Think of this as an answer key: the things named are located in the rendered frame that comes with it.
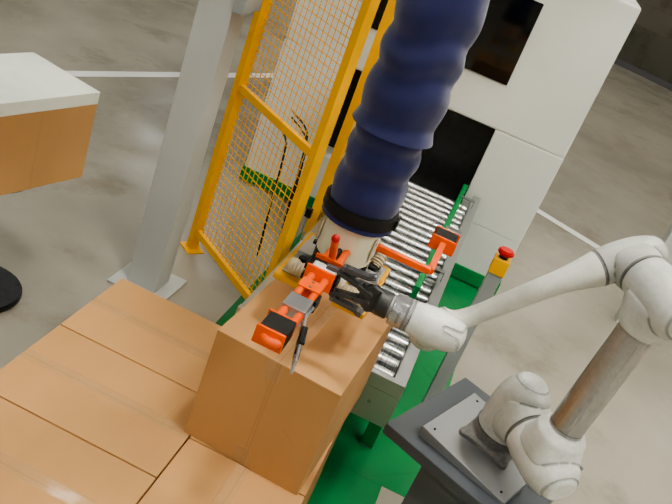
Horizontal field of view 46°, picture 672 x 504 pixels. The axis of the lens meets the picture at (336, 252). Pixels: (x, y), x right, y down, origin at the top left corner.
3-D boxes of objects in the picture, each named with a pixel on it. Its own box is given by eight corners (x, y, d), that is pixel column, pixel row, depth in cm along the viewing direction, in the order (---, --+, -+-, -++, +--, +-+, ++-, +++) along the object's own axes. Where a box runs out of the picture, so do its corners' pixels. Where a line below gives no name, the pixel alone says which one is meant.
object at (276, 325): (264, 324, 187) (270, 307, 185) (291, 337, 186) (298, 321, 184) (250, 340, 180) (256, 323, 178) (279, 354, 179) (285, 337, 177)
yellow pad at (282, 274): (309, 236, 258) (313, 223, 255) (336, 249, 256) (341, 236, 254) (271, 277, 228) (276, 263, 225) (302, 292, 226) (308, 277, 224)
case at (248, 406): (265, 345, 294) (298, 257, 277) (360, 396, 288) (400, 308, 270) (183, 431, 242) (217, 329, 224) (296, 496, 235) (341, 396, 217)
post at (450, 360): (407, 427, 371) (496, 251, 327) (420, 433, 371) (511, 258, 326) (404, 435, 365) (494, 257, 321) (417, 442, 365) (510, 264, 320)
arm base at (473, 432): (530, 442, 259) (539, 430, 256) (503, 471, 241) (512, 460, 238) (486, 405, 265) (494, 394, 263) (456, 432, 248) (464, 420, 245)
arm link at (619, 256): (589, 237, 210) (614, 269, 199) (652, 216, 210) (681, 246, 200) (590, 272, 218) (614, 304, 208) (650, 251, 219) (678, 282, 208)
